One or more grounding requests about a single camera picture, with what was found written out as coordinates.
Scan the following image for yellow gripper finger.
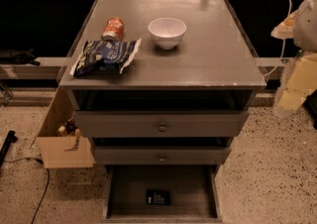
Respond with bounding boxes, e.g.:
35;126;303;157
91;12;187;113
274;88;306;113
286;53;317;97

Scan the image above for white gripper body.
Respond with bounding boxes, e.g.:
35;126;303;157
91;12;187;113
270;10;298;40

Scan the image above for dark rxbar blueberry bar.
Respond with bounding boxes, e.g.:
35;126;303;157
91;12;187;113
146;189;170;205

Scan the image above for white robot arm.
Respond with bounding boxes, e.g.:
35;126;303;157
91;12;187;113
270;0;317;116

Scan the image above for grey drawer cabinet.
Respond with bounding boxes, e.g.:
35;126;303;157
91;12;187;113
58;0;267;169

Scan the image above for grey bottom drawer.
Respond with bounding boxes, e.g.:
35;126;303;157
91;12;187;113
102;166;223;224

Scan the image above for grey drawer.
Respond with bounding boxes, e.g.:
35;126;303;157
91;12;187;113
73;111;249;138
102;166;223;224
93;146;231;166

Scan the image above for grey top drawer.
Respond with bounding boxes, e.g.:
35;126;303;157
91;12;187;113
73;111;249;138

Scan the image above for grey middle drawer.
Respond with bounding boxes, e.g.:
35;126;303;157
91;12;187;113
93;146;231;166

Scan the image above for white ceramic bowl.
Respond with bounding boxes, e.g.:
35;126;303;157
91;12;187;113
148;18;187;50

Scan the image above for orange soda can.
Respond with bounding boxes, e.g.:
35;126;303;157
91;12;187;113
101;17;125;42

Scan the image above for blue chip bag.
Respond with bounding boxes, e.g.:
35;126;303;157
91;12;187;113
69;39;142;77

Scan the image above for snack items in box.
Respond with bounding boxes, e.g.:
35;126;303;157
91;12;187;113
56;118;81;137

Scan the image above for cardboard box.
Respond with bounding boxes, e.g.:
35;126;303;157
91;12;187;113
37;89;94;168

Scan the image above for black pole on floor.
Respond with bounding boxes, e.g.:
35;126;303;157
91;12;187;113
0;130;18;167

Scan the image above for white cable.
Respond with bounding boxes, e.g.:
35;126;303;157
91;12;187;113
263;0;293;78

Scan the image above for metal frame rail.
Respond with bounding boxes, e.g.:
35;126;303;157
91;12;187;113
0;57;68;80

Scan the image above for black floor cable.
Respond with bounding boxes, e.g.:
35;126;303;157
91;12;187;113
3;157;51;224

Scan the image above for black object on rail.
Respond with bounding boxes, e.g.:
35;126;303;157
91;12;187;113
0;49;41;66

